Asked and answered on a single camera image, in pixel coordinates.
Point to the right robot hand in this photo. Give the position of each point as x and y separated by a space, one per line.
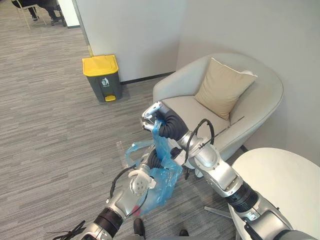
172 125

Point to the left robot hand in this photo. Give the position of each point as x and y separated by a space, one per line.
153 160

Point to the blue plastic rubbish bag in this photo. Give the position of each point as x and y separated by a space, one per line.
162 180

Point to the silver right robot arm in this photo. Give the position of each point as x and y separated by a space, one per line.
220 172

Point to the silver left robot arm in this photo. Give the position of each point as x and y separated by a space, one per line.
122 200

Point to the grey bin yellow lid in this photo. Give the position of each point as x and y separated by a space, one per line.
105 85

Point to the clear floor tape strip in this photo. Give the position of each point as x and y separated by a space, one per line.
120 152

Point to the beige cushion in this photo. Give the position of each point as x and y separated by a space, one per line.
222 90

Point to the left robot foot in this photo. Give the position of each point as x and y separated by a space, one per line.
139 227

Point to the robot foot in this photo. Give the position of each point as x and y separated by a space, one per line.
139 227
184 233

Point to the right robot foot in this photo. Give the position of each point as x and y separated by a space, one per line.
184 233

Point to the cream armchair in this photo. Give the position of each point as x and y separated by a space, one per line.
262 100

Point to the round white side table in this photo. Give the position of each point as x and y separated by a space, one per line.
275 170

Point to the person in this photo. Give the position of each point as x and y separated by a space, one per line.
53 13

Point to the white metal chair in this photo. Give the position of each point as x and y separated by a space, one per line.
25 16

